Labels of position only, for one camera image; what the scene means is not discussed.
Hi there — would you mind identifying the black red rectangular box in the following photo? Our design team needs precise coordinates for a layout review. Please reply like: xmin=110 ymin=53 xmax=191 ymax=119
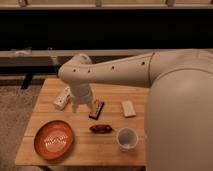
xmin=89 ymin=100 xmax=105 ymax=120

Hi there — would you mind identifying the white perforated block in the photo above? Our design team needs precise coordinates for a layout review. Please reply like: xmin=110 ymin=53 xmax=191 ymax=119
xmin=53 ymin=87 xmax=70 ymax=110

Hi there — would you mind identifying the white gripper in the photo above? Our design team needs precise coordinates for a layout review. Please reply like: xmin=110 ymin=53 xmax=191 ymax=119
xmin=70 ymin=84 xmax=94 ymax=113

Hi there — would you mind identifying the long wooden bench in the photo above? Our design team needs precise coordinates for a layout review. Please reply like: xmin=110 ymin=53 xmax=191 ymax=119
xmin=0 ymin=49 xmax=148 ymax=67

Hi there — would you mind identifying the wooden table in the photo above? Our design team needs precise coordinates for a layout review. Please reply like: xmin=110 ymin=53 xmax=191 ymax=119
xmin=15 ymin=78 xmax=148 ymax=166

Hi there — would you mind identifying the white cup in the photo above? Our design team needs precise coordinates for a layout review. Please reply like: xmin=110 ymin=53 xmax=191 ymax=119
xmin=116 ymin=128 xmax=138 ymax=151

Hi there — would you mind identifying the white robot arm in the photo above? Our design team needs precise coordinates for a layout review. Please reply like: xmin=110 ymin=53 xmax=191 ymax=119
xmin=59 ymin=49 xmax=213 ymax=171

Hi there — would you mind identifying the white rectangular block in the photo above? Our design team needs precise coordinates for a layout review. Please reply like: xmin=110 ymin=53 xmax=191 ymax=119
xmin=122 ymin=101 xmax=136 ymax=117

